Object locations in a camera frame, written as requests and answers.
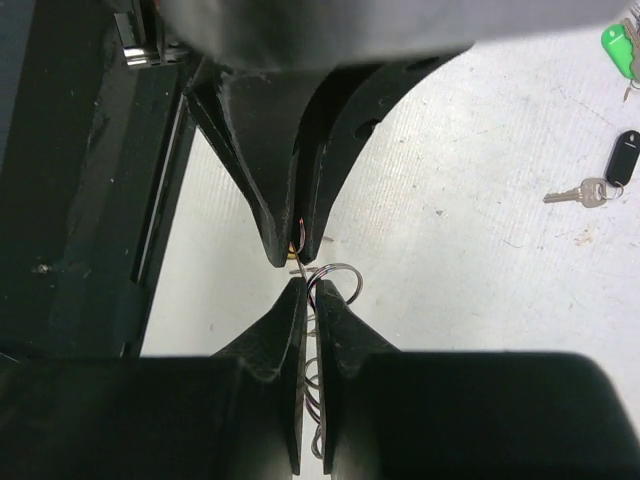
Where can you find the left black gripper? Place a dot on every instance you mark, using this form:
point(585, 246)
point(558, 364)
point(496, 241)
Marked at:
point(249, 111)

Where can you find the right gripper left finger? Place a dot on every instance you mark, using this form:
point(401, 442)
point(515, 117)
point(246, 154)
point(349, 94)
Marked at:
point(234, 415)

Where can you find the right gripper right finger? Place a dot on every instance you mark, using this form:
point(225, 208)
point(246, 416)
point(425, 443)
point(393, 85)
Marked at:
point(393, 414)

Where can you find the black tag silver key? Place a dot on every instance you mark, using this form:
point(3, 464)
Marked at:
point(596, 192)

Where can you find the green key tag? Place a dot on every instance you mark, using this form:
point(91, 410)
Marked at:
point(621, 43)

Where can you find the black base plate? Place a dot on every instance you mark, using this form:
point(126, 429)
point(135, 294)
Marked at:
point(94, 143)

